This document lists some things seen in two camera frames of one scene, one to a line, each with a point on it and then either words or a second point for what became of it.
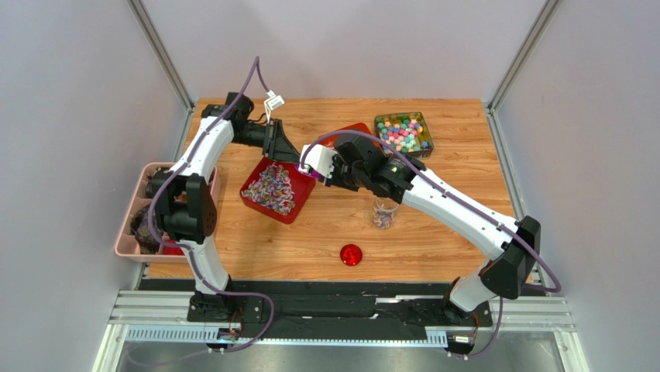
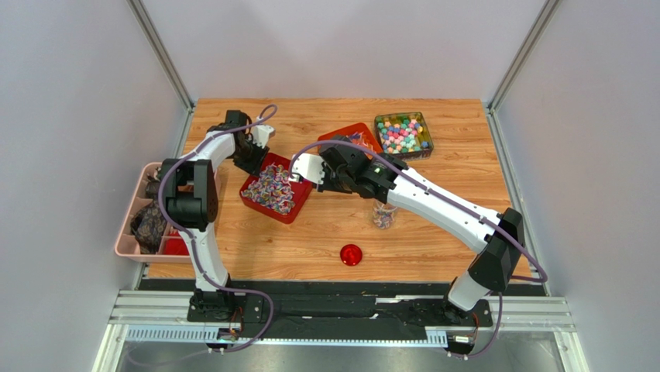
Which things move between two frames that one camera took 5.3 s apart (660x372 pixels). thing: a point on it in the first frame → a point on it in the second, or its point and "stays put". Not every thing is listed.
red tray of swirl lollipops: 277,189 stays put
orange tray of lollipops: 359,127 stays put
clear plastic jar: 386,211 stays put
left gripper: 276,146 → 254,167
